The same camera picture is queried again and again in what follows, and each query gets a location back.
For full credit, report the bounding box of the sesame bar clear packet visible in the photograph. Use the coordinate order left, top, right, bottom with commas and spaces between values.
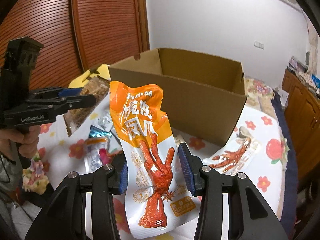
63, 76, 110, 137

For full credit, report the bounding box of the orange chicken feet snack bag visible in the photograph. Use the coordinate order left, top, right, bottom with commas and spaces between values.
110, 81, 200, 239

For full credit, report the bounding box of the person's left hand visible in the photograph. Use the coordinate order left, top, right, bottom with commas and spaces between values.
0, 126, 41, 160

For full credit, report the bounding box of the yellow pikachu plush toy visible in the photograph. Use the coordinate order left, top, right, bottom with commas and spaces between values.
68, 64, 111, 88

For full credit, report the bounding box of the blue foil candy packet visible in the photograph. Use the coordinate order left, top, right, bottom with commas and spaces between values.
89, 125, 112, 139

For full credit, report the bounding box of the orange clear jelly packet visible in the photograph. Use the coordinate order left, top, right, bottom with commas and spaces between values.
84, 137, 110, 153

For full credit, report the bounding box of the brown louvered wooden wardrobe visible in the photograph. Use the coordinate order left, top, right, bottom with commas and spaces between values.
1, 0, 150, 89

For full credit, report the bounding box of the floral beige bed quilt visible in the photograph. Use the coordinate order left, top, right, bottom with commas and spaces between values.
244, 76, 278, 120

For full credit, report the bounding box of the brown cardboard box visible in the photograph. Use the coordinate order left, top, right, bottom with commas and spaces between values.
108, 48, 247, 146

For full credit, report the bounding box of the wooden sideboard cabinet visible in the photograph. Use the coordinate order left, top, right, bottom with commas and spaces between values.
282, 70, 319, 183

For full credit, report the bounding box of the beige patterned curtain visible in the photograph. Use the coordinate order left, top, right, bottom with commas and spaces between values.
306, 18, 319, 76

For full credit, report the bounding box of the white wall socket plate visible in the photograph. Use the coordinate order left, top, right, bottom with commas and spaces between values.
254, 41, 264, 49

